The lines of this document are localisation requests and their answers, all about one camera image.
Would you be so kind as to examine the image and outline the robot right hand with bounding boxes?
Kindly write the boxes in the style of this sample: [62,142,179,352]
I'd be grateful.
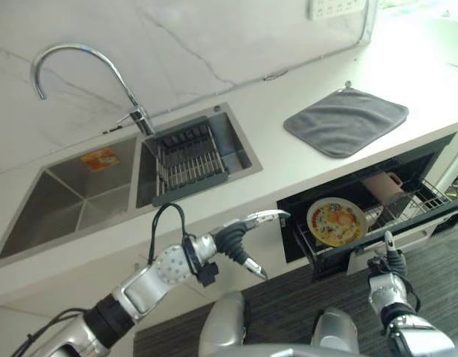
[366,230,408,305]

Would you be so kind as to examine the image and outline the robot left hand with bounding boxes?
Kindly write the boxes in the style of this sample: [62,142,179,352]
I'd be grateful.
[195,208,291,281]

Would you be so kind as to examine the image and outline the black dishwasher housing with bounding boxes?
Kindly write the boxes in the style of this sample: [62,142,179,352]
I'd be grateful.
[276,132,458,266]

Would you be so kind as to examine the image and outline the black dishwasher drawer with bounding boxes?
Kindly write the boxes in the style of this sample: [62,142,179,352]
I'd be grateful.
[288,195,458,282]

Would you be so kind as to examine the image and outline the silver robot right leg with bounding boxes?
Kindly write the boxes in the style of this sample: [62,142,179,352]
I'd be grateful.
[312,307,361,357]

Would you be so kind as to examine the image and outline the silver robot leg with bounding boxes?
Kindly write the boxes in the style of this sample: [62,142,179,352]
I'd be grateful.
[312,307,361,357]
[201,292,252,357]

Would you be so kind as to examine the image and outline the colourful printed plate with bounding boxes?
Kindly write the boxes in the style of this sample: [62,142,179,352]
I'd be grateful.
[306,198,368,248]

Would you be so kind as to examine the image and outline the grey sink drain rack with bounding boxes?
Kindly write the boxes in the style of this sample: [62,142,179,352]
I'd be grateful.
[150,115,230,208]

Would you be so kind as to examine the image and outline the silver robot left leg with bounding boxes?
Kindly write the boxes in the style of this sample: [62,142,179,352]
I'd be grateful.
[201,292,252,357]

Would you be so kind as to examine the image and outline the pink mug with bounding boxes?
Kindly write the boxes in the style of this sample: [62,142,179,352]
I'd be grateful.
[364,170,404,200]

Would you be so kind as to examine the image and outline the orange sticker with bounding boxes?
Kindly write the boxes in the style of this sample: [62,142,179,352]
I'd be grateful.
[80,147,121,171]

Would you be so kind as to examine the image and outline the stainless steel double sink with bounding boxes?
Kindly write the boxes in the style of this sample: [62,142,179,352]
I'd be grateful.
[0,102,265,261]

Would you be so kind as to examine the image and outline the grey cloth mat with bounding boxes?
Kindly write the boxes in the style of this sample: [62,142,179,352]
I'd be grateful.
[283,88,409,159]

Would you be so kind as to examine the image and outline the chrome gooseneck faucet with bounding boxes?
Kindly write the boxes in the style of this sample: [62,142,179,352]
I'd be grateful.
[30,42,158,137]

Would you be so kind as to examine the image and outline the white power strip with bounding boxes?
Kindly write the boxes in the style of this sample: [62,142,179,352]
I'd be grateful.
[308,0,368,22]

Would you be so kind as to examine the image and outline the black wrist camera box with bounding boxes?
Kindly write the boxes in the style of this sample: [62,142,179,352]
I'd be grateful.
[202,261,219,288]

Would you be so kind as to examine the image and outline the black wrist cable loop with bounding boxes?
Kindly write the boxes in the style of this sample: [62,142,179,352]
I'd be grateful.
[149,202,190,269]

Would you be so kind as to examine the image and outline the metal wire dish rack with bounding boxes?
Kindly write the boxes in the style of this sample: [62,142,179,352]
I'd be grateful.
[299,177,451,254]

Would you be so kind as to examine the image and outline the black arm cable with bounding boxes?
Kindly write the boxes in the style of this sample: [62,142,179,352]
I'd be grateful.
[12,307,89,357]

